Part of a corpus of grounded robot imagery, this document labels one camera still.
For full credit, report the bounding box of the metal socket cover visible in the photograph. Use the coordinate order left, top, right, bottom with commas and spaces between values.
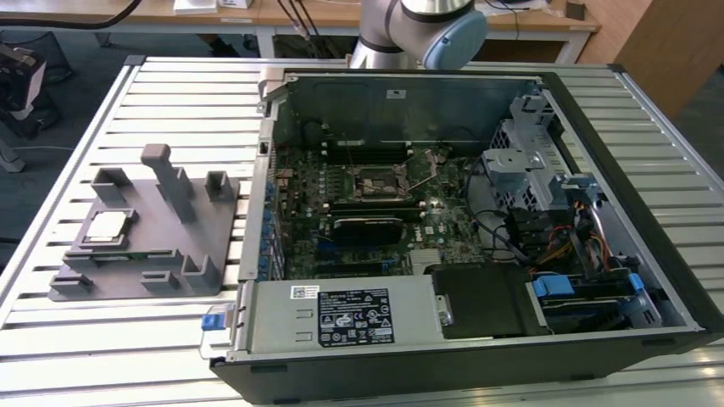
399, 148, 448, 194

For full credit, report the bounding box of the silver green CPU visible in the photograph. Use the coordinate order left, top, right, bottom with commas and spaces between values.
81, 211, 135, 245

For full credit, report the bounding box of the CPU socket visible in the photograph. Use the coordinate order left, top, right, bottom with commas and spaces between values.
351, 164, 412, 203

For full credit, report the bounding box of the black graphics card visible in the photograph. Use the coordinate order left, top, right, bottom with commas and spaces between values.
331, 216, 407, 248

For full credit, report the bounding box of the black expansion slot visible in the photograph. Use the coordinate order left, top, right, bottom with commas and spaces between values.
315, 253, 397, 262
313, 264, 397, 275

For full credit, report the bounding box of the green motherboard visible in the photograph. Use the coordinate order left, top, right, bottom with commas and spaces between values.
269, 142, 495, 282

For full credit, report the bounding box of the silver finned chipset heatsink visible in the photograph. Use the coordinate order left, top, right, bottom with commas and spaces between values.
407, 249, 444, 273

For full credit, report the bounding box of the silver metal drive cage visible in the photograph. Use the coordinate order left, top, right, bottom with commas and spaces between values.
480, 95, 576, 213

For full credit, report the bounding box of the silver power supply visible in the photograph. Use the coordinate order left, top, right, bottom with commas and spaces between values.
225, 277, 449, 365

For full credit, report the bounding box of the grey parts rack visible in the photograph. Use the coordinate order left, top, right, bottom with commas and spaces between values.
48, 142, 243, 303

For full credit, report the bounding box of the black open PC case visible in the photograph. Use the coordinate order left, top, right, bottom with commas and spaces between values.
200, 63, 724, 406

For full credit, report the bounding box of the black disk bay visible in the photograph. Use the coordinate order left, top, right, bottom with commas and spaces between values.
528, 274, 664, 337

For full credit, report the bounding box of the large white box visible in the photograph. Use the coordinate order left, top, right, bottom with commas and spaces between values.
172, 0, 220, 16

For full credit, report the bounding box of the grey table foot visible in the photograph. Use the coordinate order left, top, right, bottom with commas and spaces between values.
0, 135, 27, 174

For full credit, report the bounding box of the wooden cabinet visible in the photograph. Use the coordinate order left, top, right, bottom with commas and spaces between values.
576, 0, 724, 122

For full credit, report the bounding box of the black mesh waste bin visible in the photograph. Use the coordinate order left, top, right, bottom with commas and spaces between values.
0, 31, 75, 85

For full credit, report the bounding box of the silver metal bracket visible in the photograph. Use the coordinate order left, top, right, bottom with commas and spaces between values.
481, 148, 548, 176

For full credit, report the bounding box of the black plastic wire holder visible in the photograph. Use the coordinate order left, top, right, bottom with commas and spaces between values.
504, 209, 555, 258

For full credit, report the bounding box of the yellow black wire bundle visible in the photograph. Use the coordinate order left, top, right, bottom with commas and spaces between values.
531, 226, 573, 266

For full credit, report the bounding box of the blue disk carrier handle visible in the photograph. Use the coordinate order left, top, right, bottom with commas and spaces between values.
533, 275, 577, 301

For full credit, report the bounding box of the black cable silver plug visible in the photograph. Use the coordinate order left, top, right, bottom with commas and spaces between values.
280, 0, 312, 42

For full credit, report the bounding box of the wooden desk white frame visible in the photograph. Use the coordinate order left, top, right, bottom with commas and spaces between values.
0, 0, 601, 64

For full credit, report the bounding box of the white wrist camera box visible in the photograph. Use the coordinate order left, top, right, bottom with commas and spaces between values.
0, 44, 48, 126

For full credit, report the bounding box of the black cable brass end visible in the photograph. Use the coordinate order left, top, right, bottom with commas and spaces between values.
0, 0, 143, 31

